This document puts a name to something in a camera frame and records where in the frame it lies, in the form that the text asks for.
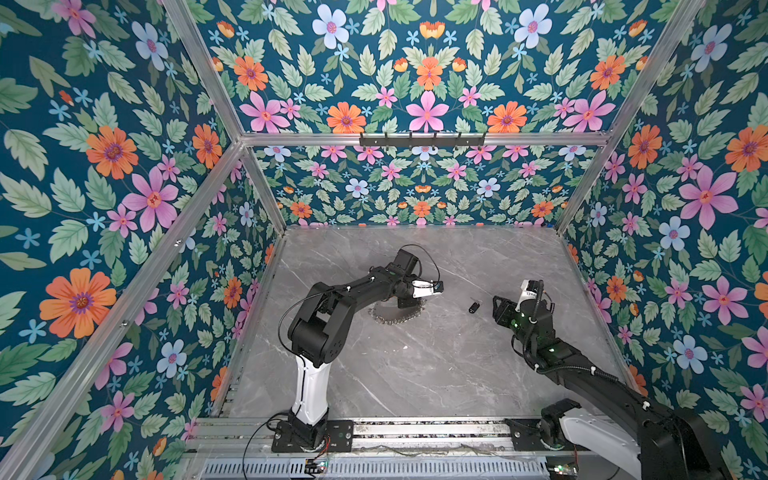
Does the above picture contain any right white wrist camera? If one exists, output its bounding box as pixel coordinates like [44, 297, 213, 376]
[518, 279, 543, 304]

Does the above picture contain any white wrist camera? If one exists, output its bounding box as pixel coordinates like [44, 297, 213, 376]
[518, 279, 543, 304]
[411, 279, 444, 298]

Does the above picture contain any red handled key ring organizer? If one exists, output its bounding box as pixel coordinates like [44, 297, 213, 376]
[368, 299, 424, 325]

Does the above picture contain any aluminium cage frame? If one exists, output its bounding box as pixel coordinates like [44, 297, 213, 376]
[1, 1, 664, 479]

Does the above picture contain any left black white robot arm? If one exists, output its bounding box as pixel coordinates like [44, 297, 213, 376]
[285, 248, 444, 445]

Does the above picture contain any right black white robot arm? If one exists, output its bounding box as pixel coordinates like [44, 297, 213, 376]
[493, 291, 731, 479]

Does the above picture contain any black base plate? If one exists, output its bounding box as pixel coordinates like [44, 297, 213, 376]
[271, 420, 355, 454]
[503, 418, 574, 451]

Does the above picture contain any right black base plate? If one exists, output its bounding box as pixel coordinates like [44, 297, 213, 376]
[503, 418, 574, 451]

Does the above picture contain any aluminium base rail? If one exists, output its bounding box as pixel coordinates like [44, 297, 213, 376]
[182, 416, 577, 460]

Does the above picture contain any white vented cable duct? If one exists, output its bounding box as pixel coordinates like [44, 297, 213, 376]
[200, 457, 550, 479]

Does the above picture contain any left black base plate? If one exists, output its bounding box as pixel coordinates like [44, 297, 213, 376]
[271, 420, 355, 454]

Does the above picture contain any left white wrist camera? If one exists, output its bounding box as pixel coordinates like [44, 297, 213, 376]
[411, 279, 444, 298]

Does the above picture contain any grey wall hook rack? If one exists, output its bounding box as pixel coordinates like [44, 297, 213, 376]
[358, 132, 486, 149]

